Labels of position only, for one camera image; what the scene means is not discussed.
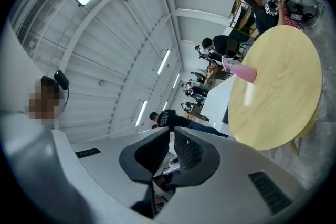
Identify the red dotted cloth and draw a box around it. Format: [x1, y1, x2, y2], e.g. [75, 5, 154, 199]
[281, 7, 300, 29]

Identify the round wooden table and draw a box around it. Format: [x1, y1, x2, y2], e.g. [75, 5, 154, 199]
[227, 24, 323, 156]

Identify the ceiling air vent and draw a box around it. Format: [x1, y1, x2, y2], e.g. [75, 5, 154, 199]
[15, 0, 76, 45]

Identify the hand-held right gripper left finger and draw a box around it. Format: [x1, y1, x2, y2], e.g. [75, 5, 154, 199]
[70, 125, 172, 218]

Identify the black head-mounted camera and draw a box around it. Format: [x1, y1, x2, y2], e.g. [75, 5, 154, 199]
[53, 69, 70, 91]

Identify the person's head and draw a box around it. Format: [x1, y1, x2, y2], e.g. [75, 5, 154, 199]
[24, 76, 69, 127]

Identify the wooden frame shelf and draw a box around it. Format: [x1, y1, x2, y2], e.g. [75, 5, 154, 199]
[229, 0, 260, 38]

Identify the white cable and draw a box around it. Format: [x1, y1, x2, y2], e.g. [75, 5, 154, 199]
[298, 0, 327, 30]

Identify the pink pump bottle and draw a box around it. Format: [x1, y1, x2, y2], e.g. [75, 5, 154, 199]
[220, 56, 258, 84]

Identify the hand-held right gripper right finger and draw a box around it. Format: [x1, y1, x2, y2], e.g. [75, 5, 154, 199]
[154, 125, 310, 224]

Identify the person's white shirt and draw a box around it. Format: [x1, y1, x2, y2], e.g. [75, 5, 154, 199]
[0, 109, 85, 224]

